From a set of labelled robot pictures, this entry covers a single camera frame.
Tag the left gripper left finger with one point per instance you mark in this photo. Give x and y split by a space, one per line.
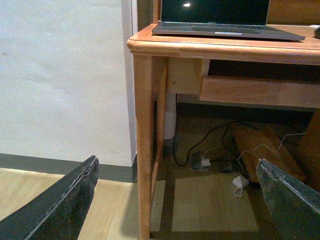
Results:
59 212

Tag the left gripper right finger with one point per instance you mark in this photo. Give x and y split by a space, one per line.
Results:
294 206

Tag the dark grey computer mouse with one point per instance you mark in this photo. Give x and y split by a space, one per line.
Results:
317 32

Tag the white power adapter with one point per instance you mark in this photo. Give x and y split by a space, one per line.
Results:
240 182

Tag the grey power strip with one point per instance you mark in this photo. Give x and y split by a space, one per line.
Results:
201 163

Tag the pull-out keyboard tray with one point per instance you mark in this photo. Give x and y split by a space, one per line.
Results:
262 84

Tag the wooden desk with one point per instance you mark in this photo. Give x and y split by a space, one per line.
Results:
164 64

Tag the grey laptop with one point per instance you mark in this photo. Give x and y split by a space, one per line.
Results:
219 18

